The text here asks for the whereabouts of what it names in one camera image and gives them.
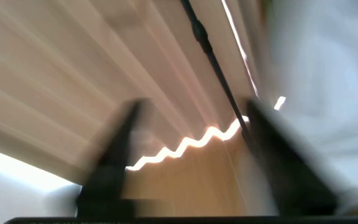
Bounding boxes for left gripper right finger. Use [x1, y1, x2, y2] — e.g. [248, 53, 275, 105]
[243, 98, 339, 217]

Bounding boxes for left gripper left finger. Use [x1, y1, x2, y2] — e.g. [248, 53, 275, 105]
[75, 98, 151, 218]

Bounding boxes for pale grey shorts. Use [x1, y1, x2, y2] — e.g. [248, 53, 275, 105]
[259, 0, 358, 215]

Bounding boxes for black clothes rack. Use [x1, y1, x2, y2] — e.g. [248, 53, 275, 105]
[178, 0, 252, 139]

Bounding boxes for beige curtain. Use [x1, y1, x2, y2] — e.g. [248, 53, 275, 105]
[0, 0, 270, 186]

